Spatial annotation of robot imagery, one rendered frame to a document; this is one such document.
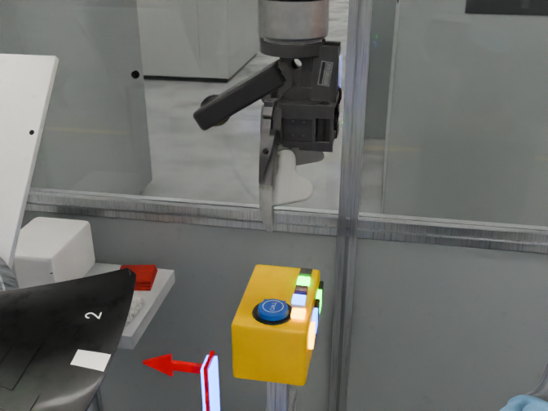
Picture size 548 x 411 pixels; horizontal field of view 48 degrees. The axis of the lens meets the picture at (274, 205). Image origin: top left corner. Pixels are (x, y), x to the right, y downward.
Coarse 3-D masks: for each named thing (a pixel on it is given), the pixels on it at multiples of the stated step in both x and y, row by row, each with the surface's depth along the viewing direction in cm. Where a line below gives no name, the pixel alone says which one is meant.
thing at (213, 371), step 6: (216, 360) 55; (210, 366) 54; (216, 366) 55; (210, 372) 53; (216, 372) 55; (210, 378) 54; (216, 378) 55; (210, 384) 54; (216, 384) 56; (210, 390) 54; (216, 390) 56; (210, 396) 55; (216, 396) 56; (210, 402) 55; (216, 402) 56; (210, 408) 55; (216, 408) 56
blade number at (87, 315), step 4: (84, 308) 60; (88, 308) 60; (92, 308) 59; (96, 308) 59; (100, 308) 59; (104, 308) 59; (84, 312) 59; (88, 312) 59; (92, 312) 59; (96, 312) 59; (100, 312) 59; (104, 312) 59; (80, 316) 59; (84, 316) 59; (88, 316) 59; (92, 316) 59; (96, 316) 59; (100, 316) 58; (104, 316) 58; (80, 320) 58; (84, 320) 58; (88, 320) 58; (92, 320) 58; (96, 320) 58; (100, 320) 58
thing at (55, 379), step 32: (32, 288) 64; (64, 288) 63; (96, 288) 62; (128, 288) 61; (0, 320) 59; (32, 320) 59; (64, 320) 59; (0, 352) 55; (32, 352) 55; (64, 352) 56; (0, 384) 53; (32, 384) 53; (64, 384) 53; (96, 384) 53
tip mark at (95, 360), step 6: (78, 354) 55; (84, 354) 55; (90, 354) 55; (96, 354) 55; (102, 354) 55; (108, 354) 55; (78, 360) 55; (84, 360) 55; (90, 360) 55; (96, 360) 55; (102, 360) 55; (84, 366) 54; (90, 366) 54; (96, 366) 54; (102, 366) 54
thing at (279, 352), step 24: (264, 288) 87; (288, 288) 87; (312, 288) 87; (240, 312) 81; (288, 312) 81; (312, 312) 84; (240, 336) 80; (264, 336) 79; (288, 336) 78; (240, 360) 81; (264, 360) 81; (288, 360) 80
